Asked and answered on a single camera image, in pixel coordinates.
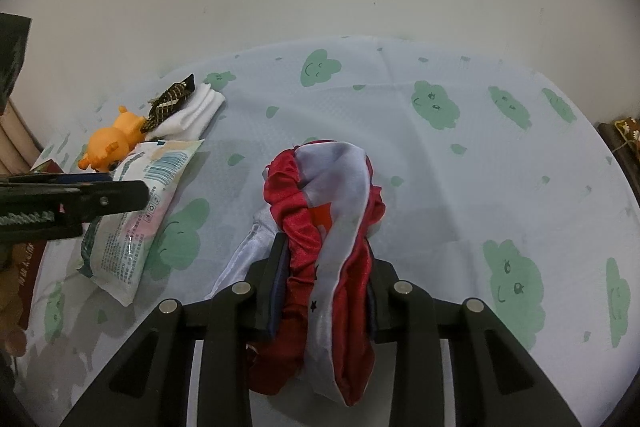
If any white cloth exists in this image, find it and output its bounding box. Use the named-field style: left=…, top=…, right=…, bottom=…
left=145, top=82, right=227, bottom=142

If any wet wipes packet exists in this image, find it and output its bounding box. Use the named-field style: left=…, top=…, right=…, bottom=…
left=77, top=138, right=205, bottom=307

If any dark box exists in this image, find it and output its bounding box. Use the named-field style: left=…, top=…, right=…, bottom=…
left=0, top=12, right=32, bottom=100

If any dark wooden furniture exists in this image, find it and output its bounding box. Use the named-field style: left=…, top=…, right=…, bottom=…
left=597, top=117, right=640, bottom=192

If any red tin box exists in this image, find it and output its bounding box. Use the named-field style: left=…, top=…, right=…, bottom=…
left=0, top=159, right=66, bottom=358

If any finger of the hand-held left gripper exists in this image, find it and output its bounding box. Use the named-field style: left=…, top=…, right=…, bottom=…
left=0, top=179, right=151, bottom=225
left=0, top=173, right=113, bottom=186

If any red and grey satin cloth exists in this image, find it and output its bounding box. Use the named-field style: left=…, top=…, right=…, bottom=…
left=210, top=139, right=388, bottom=408

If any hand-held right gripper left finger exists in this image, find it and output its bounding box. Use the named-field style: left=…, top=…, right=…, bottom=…
left=60, top=232, right=291, bottom=427

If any beige curtain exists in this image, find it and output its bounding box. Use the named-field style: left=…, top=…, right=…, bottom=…
left=0, top=99, right=43, bottom=175

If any brown floral cloth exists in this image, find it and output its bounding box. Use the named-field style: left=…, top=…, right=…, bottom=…
left=615, top=119, right=640, bottom=142

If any orange plush toy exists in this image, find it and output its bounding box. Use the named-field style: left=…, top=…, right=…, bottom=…
left=77, top=105, right=146, bottom=172

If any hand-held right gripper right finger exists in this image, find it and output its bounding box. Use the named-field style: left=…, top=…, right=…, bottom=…
left=367, top=257, right=583, bottom=427

